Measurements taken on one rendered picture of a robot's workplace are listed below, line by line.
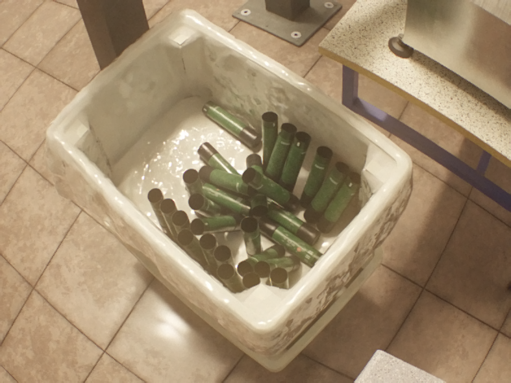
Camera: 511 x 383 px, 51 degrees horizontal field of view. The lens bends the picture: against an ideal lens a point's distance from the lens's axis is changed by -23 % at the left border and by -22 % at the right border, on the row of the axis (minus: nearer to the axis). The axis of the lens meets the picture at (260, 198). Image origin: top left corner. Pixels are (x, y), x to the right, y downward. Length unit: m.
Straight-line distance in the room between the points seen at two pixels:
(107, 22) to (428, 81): 0.72
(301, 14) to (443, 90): 1.16
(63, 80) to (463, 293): 1.60
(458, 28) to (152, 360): 1.23
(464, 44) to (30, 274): 1.49
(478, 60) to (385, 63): 0.22
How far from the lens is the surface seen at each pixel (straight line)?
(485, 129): 1.14
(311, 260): 1.27
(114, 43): 1.45
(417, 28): 1.10
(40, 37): 2.54
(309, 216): 1.30
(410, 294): 1.76
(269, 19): 2.22
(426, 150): 1.46
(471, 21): 1.01
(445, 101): 1.15
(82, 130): 1.26
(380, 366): 0.94
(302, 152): 1.25
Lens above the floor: 1.67
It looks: 64 degrees down
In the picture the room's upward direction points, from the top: 8 degrees counter-clockwise
